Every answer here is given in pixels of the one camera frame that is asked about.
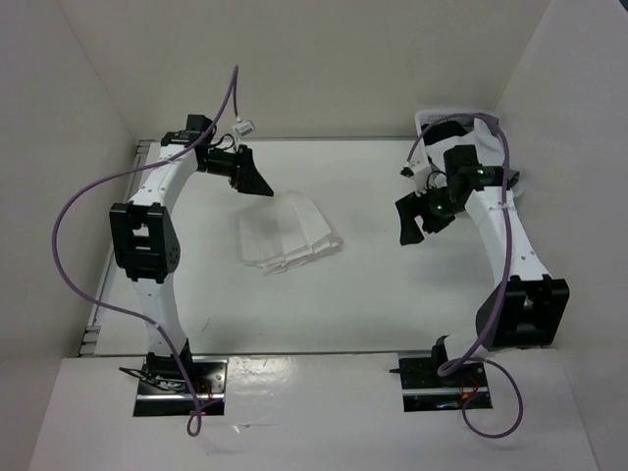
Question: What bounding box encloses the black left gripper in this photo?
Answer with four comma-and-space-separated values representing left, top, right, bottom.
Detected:
195, 144, 273, 196

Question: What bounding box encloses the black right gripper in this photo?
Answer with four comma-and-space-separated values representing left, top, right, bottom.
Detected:
395, 182, 464, 245

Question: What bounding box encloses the white pleated skirt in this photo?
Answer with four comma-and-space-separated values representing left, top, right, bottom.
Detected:
237, 191, 343, 275

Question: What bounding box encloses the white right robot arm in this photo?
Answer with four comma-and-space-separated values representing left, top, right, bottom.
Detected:
233, 144, 569, 386

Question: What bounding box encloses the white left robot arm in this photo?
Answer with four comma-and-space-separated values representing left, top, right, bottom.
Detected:
109, 115, 274, 393

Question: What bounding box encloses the black garment in basket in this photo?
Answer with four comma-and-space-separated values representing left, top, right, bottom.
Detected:
421, 121, 469, 146

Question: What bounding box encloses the white garment in basket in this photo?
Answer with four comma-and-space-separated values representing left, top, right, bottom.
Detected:
423, 118, 504, 170

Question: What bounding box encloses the white plastic basket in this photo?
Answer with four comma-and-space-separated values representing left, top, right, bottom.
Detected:
405, 108, 505, 173

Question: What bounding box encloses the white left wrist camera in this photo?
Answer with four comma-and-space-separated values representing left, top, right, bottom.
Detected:
232, 120, 255, 140

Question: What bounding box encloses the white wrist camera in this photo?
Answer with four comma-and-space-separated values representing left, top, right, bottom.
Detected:
232, 120, 255, 140
400, 161, 433, 193

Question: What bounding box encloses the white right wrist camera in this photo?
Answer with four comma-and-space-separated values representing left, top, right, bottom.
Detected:
400, 161, 433, 193

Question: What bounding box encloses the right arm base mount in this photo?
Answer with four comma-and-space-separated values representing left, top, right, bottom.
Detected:
389, 346, 493, 413

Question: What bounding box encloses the aluminium table edge rail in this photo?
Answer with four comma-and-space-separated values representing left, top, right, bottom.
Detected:
78, 139, 156, 357

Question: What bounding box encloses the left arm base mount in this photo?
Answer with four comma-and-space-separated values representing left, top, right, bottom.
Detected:
119, 355, 229, 417

